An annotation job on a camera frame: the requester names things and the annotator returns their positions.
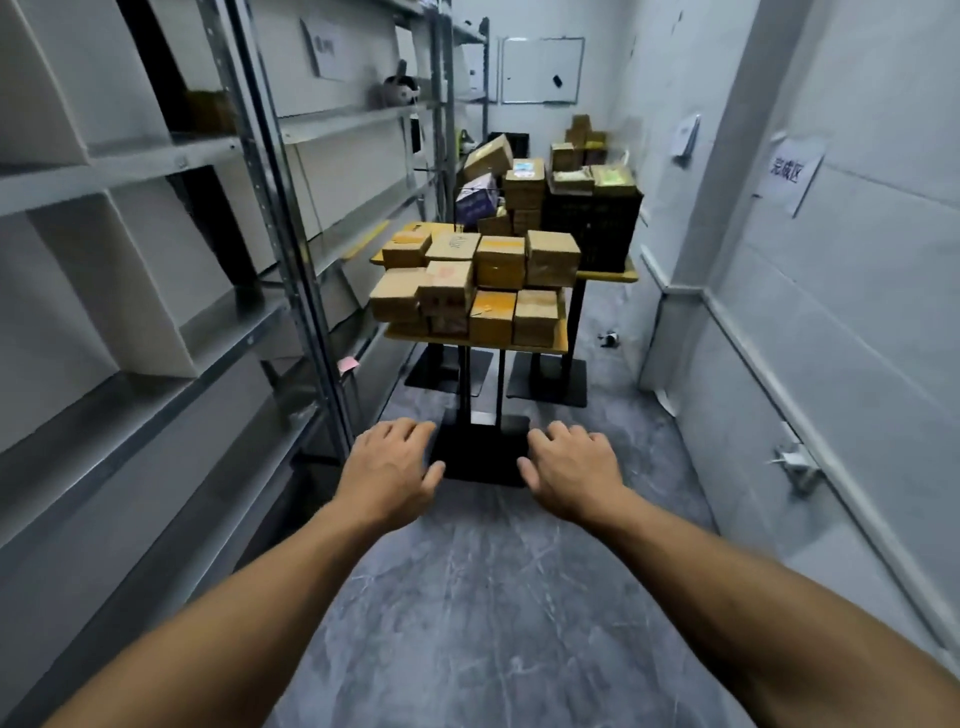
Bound person's left hand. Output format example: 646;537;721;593
333;418;447;535

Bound person's right hand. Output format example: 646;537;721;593
516;420;633;527

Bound person's left forearm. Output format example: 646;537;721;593
41;504;380;728

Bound person's right forearm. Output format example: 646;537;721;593
588;487;960;728

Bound pile of brown cardboard boxes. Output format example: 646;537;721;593
368;227;583;348

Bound black plastic crate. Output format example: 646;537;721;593
540;186;645;274

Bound purple and white box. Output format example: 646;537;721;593
454;173;500;228

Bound heap of assorted parcels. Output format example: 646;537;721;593
457;114;640;238

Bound grey metal shelving rack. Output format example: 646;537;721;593
0;0;459;728

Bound white shelf divider panel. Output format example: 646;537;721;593
26;178;235;379
0;0;175;168

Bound narrow grey metal rack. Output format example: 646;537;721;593
444;15;493;175

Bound grey round helmet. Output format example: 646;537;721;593
378;60;422;108

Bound white paper shelf sign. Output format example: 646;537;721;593
300;16;355;83

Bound small yellow-top pedestal table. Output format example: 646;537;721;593
384;327;570;489

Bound long yellow-top pedestal table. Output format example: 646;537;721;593
370;220;640;409

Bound white wall plug adapter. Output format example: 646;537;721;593
768;438;827;497

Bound white wall-mounted device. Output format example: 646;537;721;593
669;113;703;161

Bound white paper wall sign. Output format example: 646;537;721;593
756;136;827;219

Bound white wall whiteboard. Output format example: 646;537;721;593
500;36;587;105

